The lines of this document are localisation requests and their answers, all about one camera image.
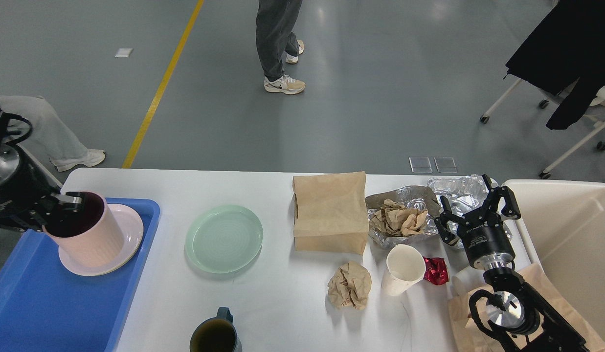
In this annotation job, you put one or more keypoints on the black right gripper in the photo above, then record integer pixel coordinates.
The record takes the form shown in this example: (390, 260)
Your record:
(483, 237)

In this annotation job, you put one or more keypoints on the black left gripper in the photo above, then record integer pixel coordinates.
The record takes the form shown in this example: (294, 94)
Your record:
(26, 195)

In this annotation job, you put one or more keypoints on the pink ribbed mug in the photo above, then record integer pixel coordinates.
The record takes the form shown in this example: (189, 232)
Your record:
(91, 236)

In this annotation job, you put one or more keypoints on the mint green plate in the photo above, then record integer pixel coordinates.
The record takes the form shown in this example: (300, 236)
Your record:
(224, 239)

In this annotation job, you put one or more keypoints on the dark teal mug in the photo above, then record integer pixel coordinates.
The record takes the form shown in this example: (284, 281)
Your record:
(217, 334)

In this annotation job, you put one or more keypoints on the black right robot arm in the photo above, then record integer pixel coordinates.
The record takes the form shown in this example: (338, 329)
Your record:
(514, 313)

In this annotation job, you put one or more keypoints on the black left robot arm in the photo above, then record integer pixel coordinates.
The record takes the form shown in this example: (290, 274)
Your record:
(15, 129)

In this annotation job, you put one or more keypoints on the crumpled aluminium foil sheet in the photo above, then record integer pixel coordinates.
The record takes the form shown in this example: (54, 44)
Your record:
(465, 194)

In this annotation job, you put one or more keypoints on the pink plate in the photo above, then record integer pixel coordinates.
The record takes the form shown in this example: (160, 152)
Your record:
(131, 228)

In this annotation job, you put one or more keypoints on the red foil wrapper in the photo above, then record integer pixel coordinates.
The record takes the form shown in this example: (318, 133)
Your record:
(436, 271)

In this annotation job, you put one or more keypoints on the aluminium foil with paper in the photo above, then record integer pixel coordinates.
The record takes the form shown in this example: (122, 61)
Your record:
(417, 197)

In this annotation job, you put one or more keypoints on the seated person grey trousers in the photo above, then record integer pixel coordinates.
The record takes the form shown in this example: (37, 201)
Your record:
(64, 149)

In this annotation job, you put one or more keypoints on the crumpled brown paper in foil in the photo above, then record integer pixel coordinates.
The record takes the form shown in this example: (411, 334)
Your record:
(397, 220)

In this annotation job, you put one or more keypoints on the white paper cup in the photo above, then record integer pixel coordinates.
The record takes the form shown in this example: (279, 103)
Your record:
(405, 266)

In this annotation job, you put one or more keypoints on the beige plastic bin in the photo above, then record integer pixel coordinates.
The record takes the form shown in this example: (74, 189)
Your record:
(563, 227)

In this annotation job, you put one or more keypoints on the blue plastic tray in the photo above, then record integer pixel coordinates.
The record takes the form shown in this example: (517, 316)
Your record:
(46, 308)

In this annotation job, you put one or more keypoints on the flat brown paper bag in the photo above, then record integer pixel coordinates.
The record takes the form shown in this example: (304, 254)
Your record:
(470, 339)

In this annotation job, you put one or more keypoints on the crumpled brown paper ball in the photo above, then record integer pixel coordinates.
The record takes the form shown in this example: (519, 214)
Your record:
(350, 286)

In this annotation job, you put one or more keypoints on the black jacket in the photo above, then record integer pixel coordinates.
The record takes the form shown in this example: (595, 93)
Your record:
(567, 48)

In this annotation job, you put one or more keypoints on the standing person in jeans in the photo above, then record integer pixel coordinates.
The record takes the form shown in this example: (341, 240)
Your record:
(275, 37)

